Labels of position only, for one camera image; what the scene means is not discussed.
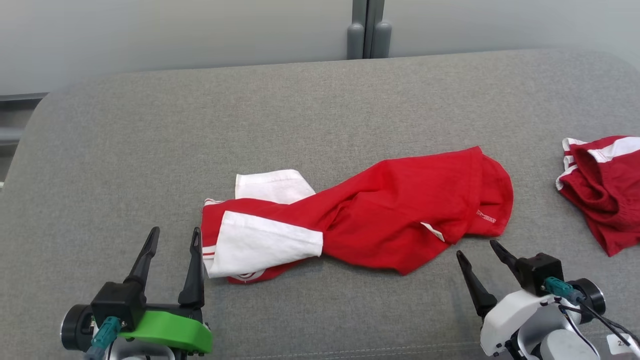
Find red shorts white stripe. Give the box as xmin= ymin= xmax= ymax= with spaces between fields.
xmin=555 ymin=135 xmax=640 ymax=258

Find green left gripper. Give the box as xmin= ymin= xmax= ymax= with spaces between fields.
xmin=120 ymin=226 xmax=215 ymax=355

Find red shirt white sleeves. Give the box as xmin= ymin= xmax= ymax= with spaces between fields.
xmin=201 ymin=146 xmax=515 ymax=285

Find grey upright wall post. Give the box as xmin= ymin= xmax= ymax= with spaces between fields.
xmin=346 ymin=0 xmax=393 ymax=60

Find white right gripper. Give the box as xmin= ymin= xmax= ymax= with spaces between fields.
xmin=456 ymin=239 xmax=556 ymax=357

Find white paper tag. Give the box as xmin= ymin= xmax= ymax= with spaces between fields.
xmin=606 ymin=333 xmax=640 ymax=357

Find black cable teal plug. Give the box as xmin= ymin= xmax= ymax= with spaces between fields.
xmin=82 ymin=315 xmax=124 ymax=360
xmin=543 ymin=276 xmax=640 ymax=347

